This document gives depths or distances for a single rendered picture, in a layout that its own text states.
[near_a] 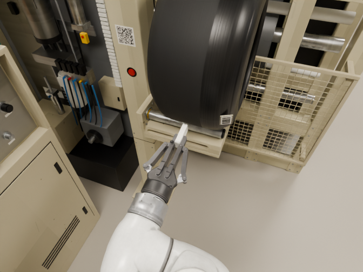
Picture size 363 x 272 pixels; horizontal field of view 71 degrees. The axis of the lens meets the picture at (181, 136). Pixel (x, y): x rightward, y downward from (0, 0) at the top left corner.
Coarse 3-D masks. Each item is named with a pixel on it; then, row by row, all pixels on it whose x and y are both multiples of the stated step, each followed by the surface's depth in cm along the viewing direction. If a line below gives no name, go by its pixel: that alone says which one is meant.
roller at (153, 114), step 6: (150, 114) 111; (156, 114) 111; (162, 114) 110; (156, 120) 112; (162, 120) 111; (168, 120) 110; (174, 120) 109; (180, 126) 109; (192, 126) 107; (198, 126) 106; (204, 132) 106; (210, 132) 105; (216, 132) 104; (222, 132) 104; (222, 138) 105
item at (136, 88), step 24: (120, 0) 86; (144, 0) 89; (120, 24) 93; (144, 24) 93; (120, 48) 100; (144, 48) 98; (120, 72) 110; (144, 72) 105; (144, 96) 115; (144, 144) 143
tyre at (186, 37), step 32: (160, 0) 74; (192, 0) 69; (224, 0) 67; (256, 0) 69; (160, 32) 72; (192, 32) 69; (224, 32) 67; (256, 32) 106; (160, 64) 75; (192, 64) 72; (224, 64) 69; (160, 96) 82; (192, 96) 77; (224, 96) 75
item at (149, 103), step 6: (150, 96) 114; (144, 102) 112; (150, 102) 112; (144, 108) 109; (150, 108) 113; (156, 108) 121; (138, 114) 108; (144, 114) 109; (138, 120) 110; (144, 120) 111; (144, 126) 113
